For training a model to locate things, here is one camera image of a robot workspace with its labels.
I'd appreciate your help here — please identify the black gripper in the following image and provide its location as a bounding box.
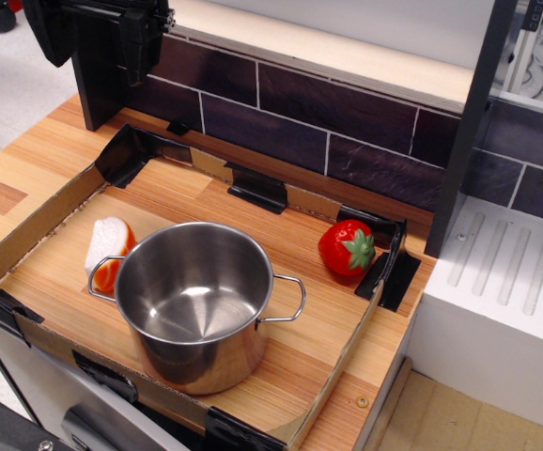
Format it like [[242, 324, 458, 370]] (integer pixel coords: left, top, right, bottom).
[[111, 0, 175, 86]]

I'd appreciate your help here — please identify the red toy strawberry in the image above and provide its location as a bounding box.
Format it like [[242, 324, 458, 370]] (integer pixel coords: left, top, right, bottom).
[[318, 219, 376, 276]]

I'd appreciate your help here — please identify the cardboard fence with black tape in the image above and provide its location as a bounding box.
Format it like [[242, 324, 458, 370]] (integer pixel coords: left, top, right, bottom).
[[0, 120, 427, 450]]

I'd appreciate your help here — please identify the stainless steel pot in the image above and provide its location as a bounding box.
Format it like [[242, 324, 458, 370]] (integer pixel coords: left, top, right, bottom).
[[86, 221, 308, 397]]

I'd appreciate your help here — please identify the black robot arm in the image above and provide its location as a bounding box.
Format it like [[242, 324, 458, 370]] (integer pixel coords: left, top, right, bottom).
[[23, 0, 175, 86]]

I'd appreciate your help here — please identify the white toy sink drainboard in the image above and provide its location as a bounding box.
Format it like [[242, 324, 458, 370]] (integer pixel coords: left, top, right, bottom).
[[407, 198, 543, 426]]

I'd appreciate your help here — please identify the black caster wheel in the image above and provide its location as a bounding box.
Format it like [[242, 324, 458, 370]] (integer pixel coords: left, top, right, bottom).
[[0, 0, 17, 33]]

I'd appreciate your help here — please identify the light wooden shelf board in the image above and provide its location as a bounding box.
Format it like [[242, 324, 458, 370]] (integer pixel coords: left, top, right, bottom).
[[171, 1, 473, 114]]

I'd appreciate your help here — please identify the orange white toy sushi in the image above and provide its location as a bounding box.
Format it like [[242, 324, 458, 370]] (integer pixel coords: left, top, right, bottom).
[[84, 216, 137, 293]]

